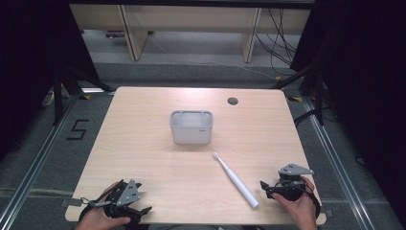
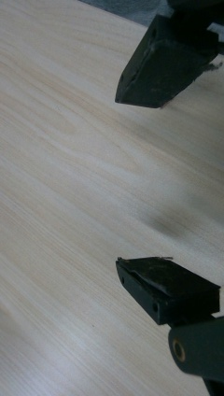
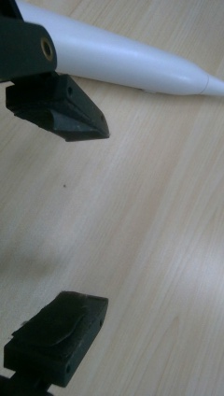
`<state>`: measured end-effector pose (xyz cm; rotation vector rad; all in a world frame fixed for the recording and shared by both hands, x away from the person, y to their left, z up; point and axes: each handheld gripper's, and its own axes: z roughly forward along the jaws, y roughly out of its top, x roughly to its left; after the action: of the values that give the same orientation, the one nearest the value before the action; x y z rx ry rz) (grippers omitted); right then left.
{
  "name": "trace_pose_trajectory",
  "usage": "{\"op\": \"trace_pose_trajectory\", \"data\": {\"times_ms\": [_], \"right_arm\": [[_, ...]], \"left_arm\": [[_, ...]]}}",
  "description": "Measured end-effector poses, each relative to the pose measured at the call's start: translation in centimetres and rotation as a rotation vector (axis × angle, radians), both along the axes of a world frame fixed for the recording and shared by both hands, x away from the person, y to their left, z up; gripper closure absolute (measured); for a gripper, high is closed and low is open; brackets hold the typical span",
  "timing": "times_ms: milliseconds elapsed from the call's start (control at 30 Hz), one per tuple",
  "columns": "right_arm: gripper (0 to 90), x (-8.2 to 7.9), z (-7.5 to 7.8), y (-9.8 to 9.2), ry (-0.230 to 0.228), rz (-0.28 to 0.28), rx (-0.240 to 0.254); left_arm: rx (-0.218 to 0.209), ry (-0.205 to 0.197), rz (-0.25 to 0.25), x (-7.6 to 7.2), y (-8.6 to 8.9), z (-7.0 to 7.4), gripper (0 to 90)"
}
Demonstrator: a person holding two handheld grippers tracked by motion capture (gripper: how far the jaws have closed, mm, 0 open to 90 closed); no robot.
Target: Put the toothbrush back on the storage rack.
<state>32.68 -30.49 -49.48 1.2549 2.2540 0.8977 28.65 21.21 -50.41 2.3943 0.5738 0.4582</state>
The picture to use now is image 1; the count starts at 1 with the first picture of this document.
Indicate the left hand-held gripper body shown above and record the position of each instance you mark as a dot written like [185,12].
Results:
[127,193]

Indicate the black curtain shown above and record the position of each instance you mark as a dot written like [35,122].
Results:
[35,64]
[360,96]

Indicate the metal floor rail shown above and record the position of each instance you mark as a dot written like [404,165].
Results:
[32,166]
[338,166]

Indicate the yellow black floor tape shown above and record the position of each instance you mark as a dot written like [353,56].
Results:
[84,96]
[295,99]

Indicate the grey plastic storage box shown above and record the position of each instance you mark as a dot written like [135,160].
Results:
[191,131]

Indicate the person's left hand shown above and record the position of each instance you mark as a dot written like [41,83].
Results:
[95,220]

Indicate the white electric toothbrush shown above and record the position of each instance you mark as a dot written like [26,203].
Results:
[237,182]

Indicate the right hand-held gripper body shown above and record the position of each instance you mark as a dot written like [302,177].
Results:
[292,188]

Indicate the light wooden desk frame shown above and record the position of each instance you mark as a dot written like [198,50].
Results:
[191,19]

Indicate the person's right hand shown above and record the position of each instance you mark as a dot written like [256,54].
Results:
[301,212]

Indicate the black metal stand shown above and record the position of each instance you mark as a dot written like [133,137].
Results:
[58,96]
[318,96]

